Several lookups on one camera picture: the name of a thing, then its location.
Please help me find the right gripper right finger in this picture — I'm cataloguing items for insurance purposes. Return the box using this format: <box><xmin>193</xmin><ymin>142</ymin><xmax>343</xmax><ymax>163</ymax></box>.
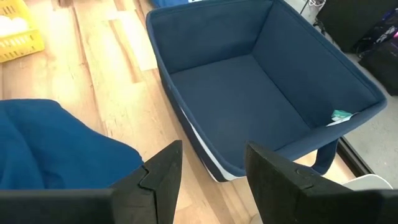
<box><xmin>244</xmin><ymin>141</ymin><xmax>398</xmax><ymax>224</ymax></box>

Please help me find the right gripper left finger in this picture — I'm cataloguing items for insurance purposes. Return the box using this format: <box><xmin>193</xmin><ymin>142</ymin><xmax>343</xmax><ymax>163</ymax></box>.
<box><xmin>0</xmin><ymin>139</ymin><xmax>183</xmax><ymax>224</ymax></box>

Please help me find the dark blue cloth garment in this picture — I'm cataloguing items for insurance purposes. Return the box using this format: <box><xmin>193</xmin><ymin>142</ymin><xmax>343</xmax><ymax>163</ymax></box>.
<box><xmin>0</xmin><ymin>98</ymin><xmax>144</xmax><ymax>190</ymax></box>

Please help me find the yellow plastic slotted basket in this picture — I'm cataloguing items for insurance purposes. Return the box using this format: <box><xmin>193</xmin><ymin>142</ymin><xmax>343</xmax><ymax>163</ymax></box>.
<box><xmin>0</xmin><ymin>0</ymin><xmax>46</xmax><ymax>63</ymax></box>

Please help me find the white oblong pill bottle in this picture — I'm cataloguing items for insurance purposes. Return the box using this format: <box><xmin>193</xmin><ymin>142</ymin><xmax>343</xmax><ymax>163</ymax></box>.
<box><xmin>11</xmin><ymin>16</ymin><xmax>29</xmax><ymax>34</ymax></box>
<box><xmin>0</xmin><ymin>14</ymin><xmax>13</xmax><ymax>37</ymax></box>

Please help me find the white plastic bin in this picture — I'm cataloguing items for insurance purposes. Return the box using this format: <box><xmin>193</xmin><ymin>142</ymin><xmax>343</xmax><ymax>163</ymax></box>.
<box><xmin>341</xmin><ymin>173</ymin><xmax>394</xmax><ymax>191</ymax></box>

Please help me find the white teal bin tag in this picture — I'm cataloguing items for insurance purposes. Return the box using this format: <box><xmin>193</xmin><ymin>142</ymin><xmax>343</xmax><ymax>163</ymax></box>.
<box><xmin>325</xmin><ymin>109</ymin><xmax>359</xmax><ymax>128</ymax></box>

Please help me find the navy fabric storage bin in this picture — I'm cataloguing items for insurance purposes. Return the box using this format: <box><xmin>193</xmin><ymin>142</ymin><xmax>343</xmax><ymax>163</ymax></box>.
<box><xmin>145</xmin><ymin>0</ymin><xmax>388</xmax><ymax>183</ymax></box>

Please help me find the black bag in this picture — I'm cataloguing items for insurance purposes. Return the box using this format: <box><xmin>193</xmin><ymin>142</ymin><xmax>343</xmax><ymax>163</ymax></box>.
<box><xmin>354</xmin><ymin>26</ymin><xmax>398</xmax><ymax>96</ymax></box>

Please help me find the blue zip pouch white logo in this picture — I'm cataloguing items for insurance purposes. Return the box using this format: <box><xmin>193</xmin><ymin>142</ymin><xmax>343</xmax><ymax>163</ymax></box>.
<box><xmin>150</xmin><ymin>0</ymin><xmax>203</xmax><ymax>9</ymax></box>

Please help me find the black equipment box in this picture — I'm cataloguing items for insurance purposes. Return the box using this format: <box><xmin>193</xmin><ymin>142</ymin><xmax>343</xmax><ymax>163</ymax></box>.
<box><xmin>316</xmin><ymin>0</ymin><xmax>398</xmax><ymax>52</ymax></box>

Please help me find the black rig frame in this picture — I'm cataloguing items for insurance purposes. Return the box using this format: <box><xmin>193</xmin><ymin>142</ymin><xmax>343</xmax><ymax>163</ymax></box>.
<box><xmin>336</xmin><ymin>136</ymin><xmax>376</xmax><ymax>177</ymax></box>

